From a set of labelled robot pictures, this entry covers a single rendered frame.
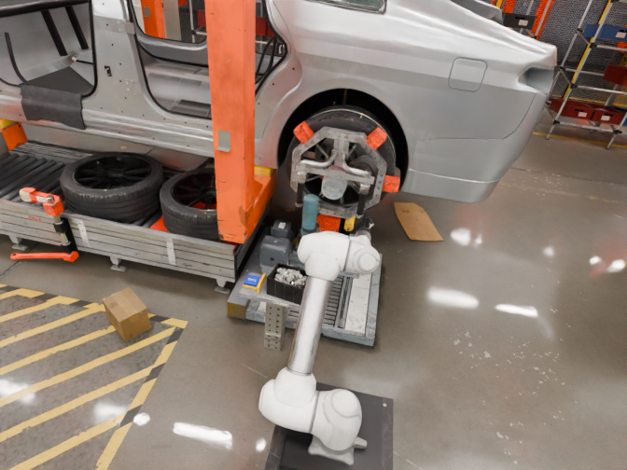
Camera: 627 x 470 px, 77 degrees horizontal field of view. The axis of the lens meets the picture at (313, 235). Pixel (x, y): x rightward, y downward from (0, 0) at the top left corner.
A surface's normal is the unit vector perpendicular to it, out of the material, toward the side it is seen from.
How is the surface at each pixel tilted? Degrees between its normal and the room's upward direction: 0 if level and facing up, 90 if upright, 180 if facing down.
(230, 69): 90
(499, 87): 90
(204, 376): 0
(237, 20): 90
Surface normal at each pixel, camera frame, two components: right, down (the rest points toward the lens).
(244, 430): 0.10, -0.79
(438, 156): -0.19, 0.58
